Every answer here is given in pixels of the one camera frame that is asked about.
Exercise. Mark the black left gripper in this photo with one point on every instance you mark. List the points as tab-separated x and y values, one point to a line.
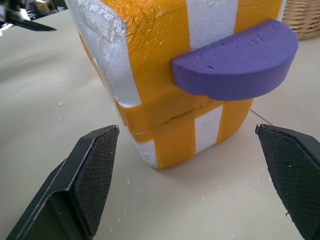
6	10

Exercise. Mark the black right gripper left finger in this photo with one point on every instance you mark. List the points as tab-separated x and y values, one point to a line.
75	190

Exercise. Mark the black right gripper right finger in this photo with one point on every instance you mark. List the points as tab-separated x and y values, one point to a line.
297	175

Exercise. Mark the yellow and white foam block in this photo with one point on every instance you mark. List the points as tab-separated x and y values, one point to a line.
150	62

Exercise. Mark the woven wicker basket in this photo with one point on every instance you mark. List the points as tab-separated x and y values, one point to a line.
303	17

